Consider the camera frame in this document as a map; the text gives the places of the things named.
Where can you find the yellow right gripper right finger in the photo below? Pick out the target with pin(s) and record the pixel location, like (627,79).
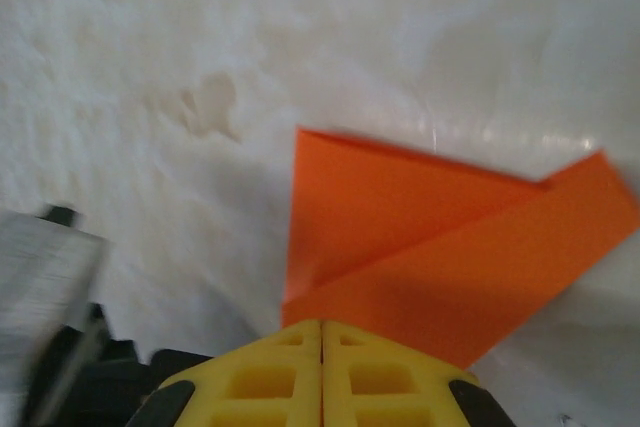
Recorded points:
(395,387)

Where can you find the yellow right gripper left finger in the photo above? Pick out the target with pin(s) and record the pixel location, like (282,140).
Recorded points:
(250,387)

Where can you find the orange square paper sheet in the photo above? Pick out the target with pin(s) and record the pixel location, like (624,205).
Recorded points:
(425,247)

